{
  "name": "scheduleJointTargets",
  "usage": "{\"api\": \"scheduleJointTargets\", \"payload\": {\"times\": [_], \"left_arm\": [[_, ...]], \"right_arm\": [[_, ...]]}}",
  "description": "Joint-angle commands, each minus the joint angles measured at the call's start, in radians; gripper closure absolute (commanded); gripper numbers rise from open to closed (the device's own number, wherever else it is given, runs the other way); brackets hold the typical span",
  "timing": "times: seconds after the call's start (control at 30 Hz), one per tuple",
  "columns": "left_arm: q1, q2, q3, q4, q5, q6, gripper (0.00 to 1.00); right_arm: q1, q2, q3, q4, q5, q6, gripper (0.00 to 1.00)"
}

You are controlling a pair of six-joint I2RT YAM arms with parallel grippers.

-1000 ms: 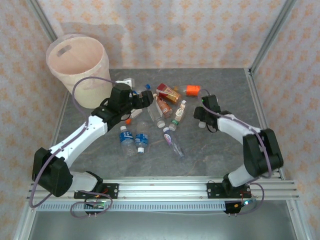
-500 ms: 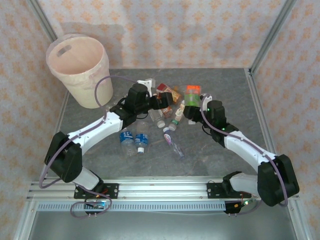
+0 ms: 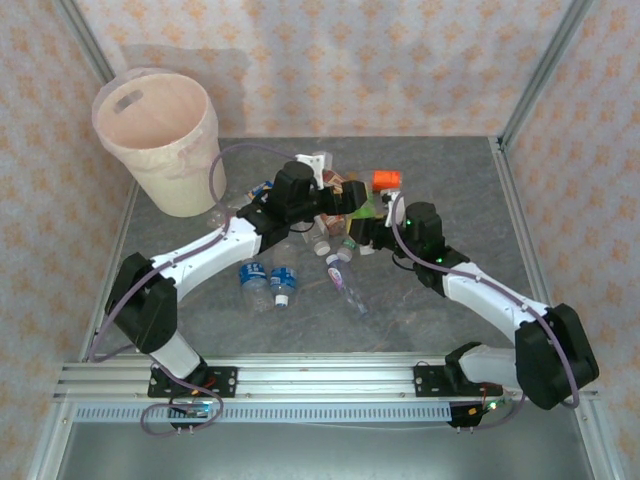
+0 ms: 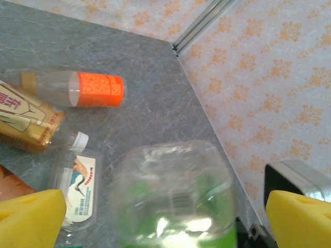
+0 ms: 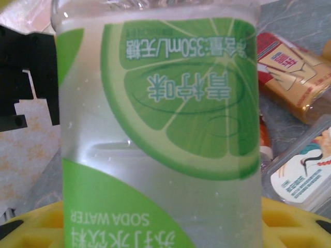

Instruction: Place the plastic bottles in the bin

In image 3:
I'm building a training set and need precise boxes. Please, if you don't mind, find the red gold label bottle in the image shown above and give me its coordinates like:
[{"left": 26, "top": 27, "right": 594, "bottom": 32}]
[{"left": 324, "top": 168, "right": 351, "bottom": 199}]

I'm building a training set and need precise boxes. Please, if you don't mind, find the large clear bottle white label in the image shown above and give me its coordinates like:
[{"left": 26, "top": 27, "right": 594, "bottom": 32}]
[{"left": 299, "top": 219, "right": 334, "bottom": 257}]

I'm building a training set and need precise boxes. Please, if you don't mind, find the lime green label bottle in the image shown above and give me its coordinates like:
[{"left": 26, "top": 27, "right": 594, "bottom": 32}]
[{"left": 351, "top": 197, "right": 377, "bottom": 222}]

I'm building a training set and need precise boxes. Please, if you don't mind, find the orange label plastic bottle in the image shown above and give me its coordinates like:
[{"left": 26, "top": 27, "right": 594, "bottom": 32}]
[{"left": 372, "top": 169, "right": 403, "bottom": 194}]

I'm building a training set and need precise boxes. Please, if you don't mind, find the blue label water bottle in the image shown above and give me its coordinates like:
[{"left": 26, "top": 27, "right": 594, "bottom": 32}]
[
  {"left": 269, "top": 243, "right": 300, "bottom": 310},
  {"left": 238, "top": 257, "right": 270, "bottom": 315}
]

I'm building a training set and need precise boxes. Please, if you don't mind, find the purple label slim bottle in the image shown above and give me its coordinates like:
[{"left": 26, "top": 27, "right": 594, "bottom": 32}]
[{"left": 325, "top": 253, "right": 371, "bottom": 321}]

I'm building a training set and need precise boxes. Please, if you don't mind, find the white ribbed waste bin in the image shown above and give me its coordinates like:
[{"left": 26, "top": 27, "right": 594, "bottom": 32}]
[{"left": 91, "top": 67, "right": 227, "bottom": 219}]

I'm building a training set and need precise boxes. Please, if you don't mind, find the small lit circuit board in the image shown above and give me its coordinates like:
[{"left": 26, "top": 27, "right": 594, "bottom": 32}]
[
  {"left": 467, "top": 399, "right": 511, "bottom": 419},
  {"left": 172, "top": 399, "right": 211, "bottom": 419}
]

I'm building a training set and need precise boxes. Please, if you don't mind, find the grey metal shelf panel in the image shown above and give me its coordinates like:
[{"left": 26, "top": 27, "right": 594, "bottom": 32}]
[{"left": 54, "top": 422, "right": 591, "bottom": 480}]

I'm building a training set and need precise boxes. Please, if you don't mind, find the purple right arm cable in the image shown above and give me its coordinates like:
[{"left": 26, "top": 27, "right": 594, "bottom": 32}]
[{"left": 391, "top": 192, "right": 582, "bottom": 432}]

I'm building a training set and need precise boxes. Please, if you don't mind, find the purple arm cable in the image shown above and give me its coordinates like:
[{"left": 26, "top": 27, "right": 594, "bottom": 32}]
[
  {"left": 391, "top": 192, "right": 582, "bottom": 432},
  {"left": 88, "top": 142, "right": 297, "bottom": 437}
]

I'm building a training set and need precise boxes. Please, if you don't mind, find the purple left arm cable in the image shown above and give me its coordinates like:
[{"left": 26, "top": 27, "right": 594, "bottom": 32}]
[{"left": 88, "top": 142, "right": 297, "bottom": 437}]

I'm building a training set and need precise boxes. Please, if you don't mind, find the aluminium table edge rail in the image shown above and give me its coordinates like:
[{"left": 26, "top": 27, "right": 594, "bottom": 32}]
[
  {"left": 492, "top": 137, "right": 556, "bottom": 306},
  {"left": 78, "top": 177, "right": 141, "bottom": 361}
]

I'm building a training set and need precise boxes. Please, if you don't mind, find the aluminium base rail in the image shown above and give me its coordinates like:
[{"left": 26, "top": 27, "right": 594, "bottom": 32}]
[{"left": 53, "top": 353, "right": 600, "bottom": 403}]

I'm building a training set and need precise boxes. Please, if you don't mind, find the aluminium frame post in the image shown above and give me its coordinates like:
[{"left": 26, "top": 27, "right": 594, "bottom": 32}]
[
  {"left": 499, "top": 0, "right": 599, "bottom": 151},
  {"left": 54, "top": 0, "right": 119, "bottom": 84}
]

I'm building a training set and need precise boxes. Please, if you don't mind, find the slotted grey cable duct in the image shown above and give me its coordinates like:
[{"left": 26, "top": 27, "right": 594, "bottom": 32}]
[{"left": 74, "top": 403, "right": 454, "bottom": 425}]

